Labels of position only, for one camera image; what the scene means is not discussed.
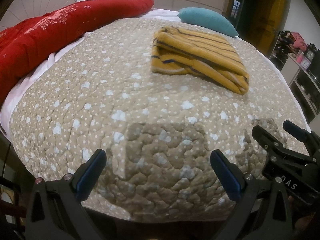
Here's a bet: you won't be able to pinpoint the white shelf unit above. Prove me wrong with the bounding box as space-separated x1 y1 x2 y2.
269 30 319 124

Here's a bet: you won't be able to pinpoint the yellow striped knit sweater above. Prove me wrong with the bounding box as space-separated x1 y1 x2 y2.
151 26 249 95

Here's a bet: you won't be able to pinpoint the beige dotted quilted bedspread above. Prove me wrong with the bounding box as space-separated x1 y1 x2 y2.
10 18 306 223

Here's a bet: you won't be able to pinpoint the dark wooden door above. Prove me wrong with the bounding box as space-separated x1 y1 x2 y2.
223 0 286 57

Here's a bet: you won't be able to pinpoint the teal pillow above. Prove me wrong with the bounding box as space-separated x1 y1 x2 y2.
178 7 239 37

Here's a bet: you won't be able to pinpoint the pink clothes on shelf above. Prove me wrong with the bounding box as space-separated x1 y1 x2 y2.
291 32 307 52

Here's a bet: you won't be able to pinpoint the red blanket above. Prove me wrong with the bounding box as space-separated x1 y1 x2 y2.
1 0 154 101

